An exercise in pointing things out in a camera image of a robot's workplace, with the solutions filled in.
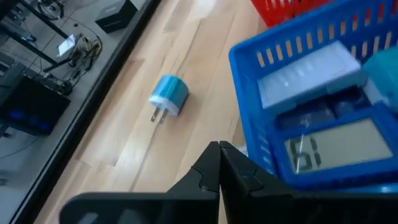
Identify black box on floor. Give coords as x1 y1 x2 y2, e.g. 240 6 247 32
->
95 0 139 34

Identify teal white charger cube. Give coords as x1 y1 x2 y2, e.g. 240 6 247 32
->
148 73 190 124

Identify white printed power adapter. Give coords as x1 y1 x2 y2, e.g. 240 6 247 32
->
257 40 368 118

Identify blue handheld device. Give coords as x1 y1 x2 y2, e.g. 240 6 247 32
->
267 102 398 190

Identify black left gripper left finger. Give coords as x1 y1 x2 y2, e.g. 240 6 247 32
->
167 141 221 194

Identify red plastic basket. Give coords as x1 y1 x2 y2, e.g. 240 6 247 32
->
250 0 335 28

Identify black box blue glow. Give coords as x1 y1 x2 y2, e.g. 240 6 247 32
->
0 76 72 136

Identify teal box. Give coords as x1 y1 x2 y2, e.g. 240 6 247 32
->
362 46 398 108

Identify blue plastic basket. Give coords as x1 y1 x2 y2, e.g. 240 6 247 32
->
228 0 398 194

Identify white card on floor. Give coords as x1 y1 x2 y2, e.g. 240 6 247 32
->
57 34 76 58

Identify floor cable tangle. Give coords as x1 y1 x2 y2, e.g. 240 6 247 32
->
62 18 103 94

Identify black floor stand bars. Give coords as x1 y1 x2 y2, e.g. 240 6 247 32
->
0 0 69 74

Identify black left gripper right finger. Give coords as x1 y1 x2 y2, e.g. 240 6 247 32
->
220 141 297 224

